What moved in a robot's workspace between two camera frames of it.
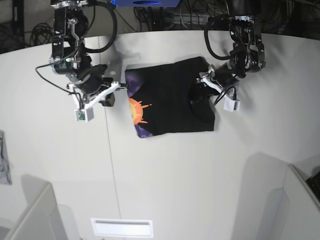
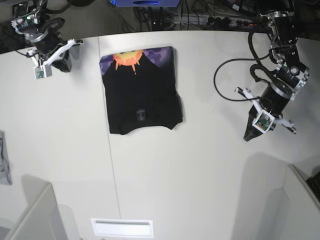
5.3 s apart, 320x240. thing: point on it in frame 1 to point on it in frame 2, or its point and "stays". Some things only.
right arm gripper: [214, 81] to [273, 99]
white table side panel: [41, 219] stays
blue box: [146, 3] stays
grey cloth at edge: [5, 178] stays
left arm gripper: [90, 81] to [50, 50]
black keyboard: [313, 183] stays
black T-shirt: [159, 97] to [142, 89]
